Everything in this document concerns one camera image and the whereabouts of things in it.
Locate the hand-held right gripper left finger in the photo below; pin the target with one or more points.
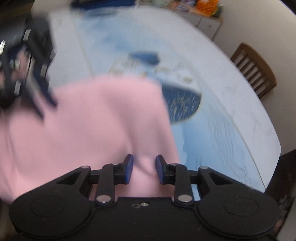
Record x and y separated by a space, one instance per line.
128 170

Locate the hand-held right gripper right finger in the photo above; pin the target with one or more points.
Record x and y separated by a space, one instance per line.
160 171

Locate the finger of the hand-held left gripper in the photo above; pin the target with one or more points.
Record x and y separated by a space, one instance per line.
9 92
42 60

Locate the pink zip hoodie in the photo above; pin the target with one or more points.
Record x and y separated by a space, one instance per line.
92 129

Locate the dark blue clothes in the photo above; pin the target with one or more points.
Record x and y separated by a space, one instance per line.
101 3

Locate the wooden dining chair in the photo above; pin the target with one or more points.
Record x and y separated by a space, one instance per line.
254 69

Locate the grey sideboard cabinet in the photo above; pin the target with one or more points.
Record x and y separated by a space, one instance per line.
205 24

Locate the purple printed box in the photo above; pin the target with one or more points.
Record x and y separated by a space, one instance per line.
187 2

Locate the orange patterned bag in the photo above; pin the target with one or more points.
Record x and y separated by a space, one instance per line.
207 7

